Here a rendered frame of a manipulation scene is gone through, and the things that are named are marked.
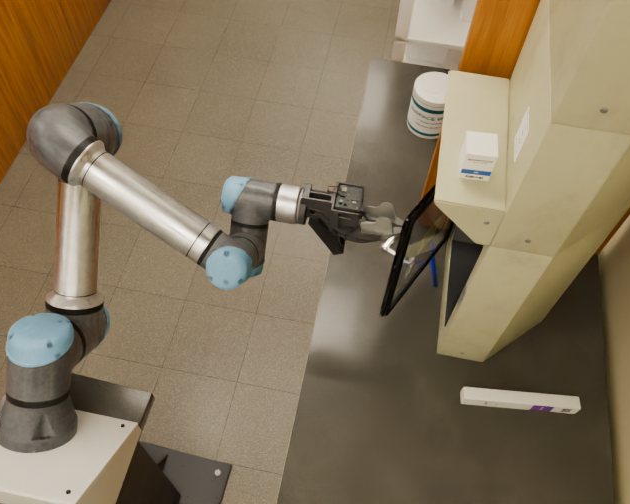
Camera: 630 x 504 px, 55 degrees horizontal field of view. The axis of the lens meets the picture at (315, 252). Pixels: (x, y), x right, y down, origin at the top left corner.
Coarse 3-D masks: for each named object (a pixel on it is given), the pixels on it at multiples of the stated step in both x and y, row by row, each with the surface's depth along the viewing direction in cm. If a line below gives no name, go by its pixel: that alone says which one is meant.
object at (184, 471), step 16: (144, 448) 222; (160, 448) 222; (144, 464) 164; (160, 464) 214; (176, 464) 219; (192, 464) 220; (208, 464) 220; (224, 464) 220; (128, 480) 154; (144, 480) 167; (160, 480) 183; (176, 480) 217; (192, 480) 217; (208, 480) 217; (224, 480) 217; (128, 496) 157; (144, 496) 171; (160, 496) 187; (176, 496) 207; (192, 496) 214; (208, 496) 214
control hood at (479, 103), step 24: (456, 72) 115; (456, 96) 111; (480, 96) 112; (504, 96) 112; (456, 120) 108; (480, 120) 108; (504, 120) 109; (456, 144) 105; (504, 144) 105; (456, 168) 102; (504, 168) 103; (456, 192) 99; (480, 192) 100; (504, 192) 100; (456, 216) 101; (480, 216) 100; (480, 240) 105
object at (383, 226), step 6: (366, 222) 116; (372, 222) 116; (378, 222) 116; (384, 222) 115; (390, 222) 115; (366, 228) 118; (372, 228) 117; (378, 228) 117; (384, 228) 117; (390, 228) 117; (396, 228) 118; (378, 234) 118; (384, 234) 118; (390, 234) 118; (396, 234) 118
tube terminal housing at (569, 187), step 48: (528, 48) 103; (528, 96) 97; (528, 144) 91; (576, 144) 83; (624, 144) 81; (528, 192) 93; (576, 192) 91; (624, 192) 100; (528, 240) 102; (576, 240) 106; (480, 288) 118; (528, 288) 115; (480, 336) 134
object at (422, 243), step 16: (432, 192) 115; (416, 208) 112; (432, 208) 122; (416, 224) 118; (432, 224) 132; (448, 224) 148; (400, 240) 116; (416, 240) 127; (432, 240) 142; (416, 256) 137; (400, 272) 132; (416, 272) 149; (400, 288) 143; (384, 304) 138
